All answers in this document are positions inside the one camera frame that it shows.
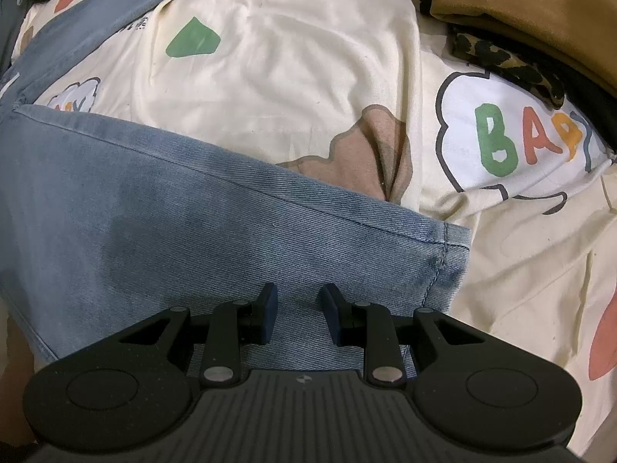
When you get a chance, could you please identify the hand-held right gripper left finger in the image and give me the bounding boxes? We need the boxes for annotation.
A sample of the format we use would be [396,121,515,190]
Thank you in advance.
[96,283,279,387]

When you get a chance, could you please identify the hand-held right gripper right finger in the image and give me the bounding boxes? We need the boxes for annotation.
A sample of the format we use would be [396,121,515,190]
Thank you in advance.
[315,284,507,387]

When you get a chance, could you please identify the blue denim pants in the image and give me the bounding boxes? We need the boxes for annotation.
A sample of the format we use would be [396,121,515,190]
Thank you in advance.
[0,0,472,382]

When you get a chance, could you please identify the cream printed bed sheet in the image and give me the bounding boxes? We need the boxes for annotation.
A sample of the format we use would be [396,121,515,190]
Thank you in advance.
[0,0,617,449]

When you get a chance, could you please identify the leopard print cloth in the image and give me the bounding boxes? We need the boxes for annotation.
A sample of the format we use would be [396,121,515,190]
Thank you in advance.
[418,0,568,108]

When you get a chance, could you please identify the brown cloth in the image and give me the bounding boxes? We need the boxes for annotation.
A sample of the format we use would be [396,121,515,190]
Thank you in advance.
[429,0,617,88]

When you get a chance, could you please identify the dark grey pillow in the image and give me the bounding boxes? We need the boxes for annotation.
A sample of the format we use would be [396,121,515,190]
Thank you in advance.
[0,0,26,75]

